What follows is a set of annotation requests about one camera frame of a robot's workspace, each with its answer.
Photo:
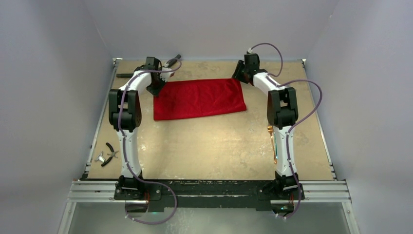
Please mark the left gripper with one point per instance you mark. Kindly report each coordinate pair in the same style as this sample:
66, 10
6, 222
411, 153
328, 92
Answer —
156, 92

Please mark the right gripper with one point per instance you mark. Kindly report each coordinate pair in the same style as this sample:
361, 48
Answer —
239, 72

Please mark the red cloth napkin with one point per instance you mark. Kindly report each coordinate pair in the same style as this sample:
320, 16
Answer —
198, 98

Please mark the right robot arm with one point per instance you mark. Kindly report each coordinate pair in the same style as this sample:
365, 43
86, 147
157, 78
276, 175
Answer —
282, 115

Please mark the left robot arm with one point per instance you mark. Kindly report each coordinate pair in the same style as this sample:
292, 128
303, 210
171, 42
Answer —
125, 116

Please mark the gold fork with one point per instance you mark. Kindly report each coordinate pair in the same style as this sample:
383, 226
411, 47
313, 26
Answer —
271, 132

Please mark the blue utensil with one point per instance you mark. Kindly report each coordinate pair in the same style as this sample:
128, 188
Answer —
274, 149

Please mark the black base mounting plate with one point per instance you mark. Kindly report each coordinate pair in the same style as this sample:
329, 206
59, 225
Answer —
158, 194

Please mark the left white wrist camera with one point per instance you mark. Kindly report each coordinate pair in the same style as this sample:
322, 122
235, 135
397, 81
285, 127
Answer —
166, 74

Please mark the black handled pliers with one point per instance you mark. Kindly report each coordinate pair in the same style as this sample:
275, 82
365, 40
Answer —
110, 155

